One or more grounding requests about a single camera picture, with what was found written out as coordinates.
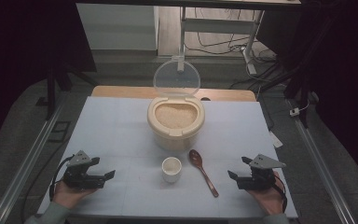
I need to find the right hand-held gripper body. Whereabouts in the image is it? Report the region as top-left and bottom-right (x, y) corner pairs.
(236, 153), (287, 191)

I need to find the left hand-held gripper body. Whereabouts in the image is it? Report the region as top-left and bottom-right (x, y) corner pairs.
(62, 150), (106, 190)

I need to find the brown wooden spoon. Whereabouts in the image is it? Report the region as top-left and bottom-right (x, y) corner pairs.
(188, 148), (220, 199)

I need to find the white cup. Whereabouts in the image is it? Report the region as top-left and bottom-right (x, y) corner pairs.
(161, 156), (183, 184)

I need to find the cream rice container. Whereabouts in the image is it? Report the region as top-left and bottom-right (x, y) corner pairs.
(146, 95), (206, 153)

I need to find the white rice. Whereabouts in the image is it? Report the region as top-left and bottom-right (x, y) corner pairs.
(154, 103), (198, 130)

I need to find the person's left hand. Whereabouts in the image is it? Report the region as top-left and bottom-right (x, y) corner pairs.
(51, 180), (97, 210)

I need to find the person's right hand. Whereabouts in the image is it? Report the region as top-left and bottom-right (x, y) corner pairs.
(246, 179), (287, 217)

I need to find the white table cover sheet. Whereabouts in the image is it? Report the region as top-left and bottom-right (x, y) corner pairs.
(36, 96), (298, 218)

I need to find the black metal stand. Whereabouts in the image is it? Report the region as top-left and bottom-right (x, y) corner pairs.
(260, 62), (311, 129)
(35, 62), (99, 120)

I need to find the clear round container lid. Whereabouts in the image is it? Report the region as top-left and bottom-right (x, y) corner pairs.
(153, 59), (201, 97)

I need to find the dark curtain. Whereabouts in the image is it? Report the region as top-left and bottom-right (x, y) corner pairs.
(0, 0), (97, 157)
(257, 0), (358, 188)

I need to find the white panel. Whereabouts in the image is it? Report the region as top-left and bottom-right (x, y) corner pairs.
(76, 3), (158, 51)

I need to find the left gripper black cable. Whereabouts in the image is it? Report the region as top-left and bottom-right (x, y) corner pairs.
(49, 154), (76, 202)

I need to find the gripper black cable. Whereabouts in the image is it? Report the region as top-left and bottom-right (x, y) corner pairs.
(49, 154), (76, 202)
(271, 174), (288, 214)

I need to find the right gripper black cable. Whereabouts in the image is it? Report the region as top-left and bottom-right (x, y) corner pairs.
(271, 174), (288, 214)

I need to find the black floor frame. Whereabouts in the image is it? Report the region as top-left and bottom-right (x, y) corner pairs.
(48, 120), (72, 144)

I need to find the aluminium rail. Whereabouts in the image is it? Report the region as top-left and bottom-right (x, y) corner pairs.
(287, 99), (357, 224)
(0, 102), (66, 224)

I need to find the tangle of black floor cables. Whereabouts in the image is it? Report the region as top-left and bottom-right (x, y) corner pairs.
(185, 7), (278, 91)

